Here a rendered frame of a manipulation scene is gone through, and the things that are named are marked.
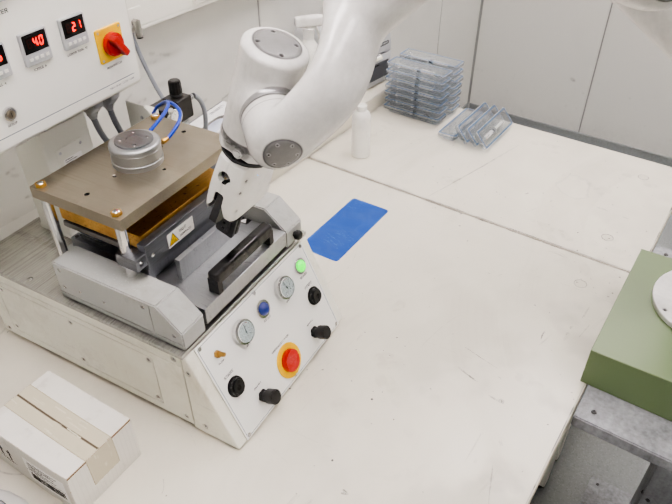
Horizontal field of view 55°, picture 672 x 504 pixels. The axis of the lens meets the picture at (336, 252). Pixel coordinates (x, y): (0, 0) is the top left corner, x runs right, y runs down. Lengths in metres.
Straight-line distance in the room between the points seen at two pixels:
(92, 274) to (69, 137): 0.26
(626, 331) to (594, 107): 2.28
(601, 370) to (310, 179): 0.85
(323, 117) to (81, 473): 0.60
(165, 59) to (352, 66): 1.04
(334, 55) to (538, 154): 1.18
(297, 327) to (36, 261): 0.46
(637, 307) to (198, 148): 0.81
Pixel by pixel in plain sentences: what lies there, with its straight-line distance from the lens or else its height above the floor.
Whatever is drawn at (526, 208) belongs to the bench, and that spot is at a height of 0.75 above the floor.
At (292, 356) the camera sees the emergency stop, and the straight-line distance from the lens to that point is 1.12.
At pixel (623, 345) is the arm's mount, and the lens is 1.19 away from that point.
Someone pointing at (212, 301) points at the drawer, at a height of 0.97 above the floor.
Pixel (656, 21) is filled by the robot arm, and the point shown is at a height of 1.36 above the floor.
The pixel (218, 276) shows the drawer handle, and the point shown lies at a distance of 0.97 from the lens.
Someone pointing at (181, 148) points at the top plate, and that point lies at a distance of 1.08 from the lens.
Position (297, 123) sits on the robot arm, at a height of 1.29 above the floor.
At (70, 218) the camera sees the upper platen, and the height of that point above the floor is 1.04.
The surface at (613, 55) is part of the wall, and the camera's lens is 3.30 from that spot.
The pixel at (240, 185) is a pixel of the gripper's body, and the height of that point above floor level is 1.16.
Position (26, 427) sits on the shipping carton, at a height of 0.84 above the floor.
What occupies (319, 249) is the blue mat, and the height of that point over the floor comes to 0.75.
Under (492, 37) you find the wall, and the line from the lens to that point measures 3.46.
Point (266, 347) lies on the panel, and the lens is 1.09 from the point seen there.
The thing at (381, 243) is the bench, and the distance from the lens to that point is 1.44.
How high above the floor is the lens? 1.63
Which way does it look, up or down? 38 degrees down
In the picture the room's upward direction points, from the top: straight up
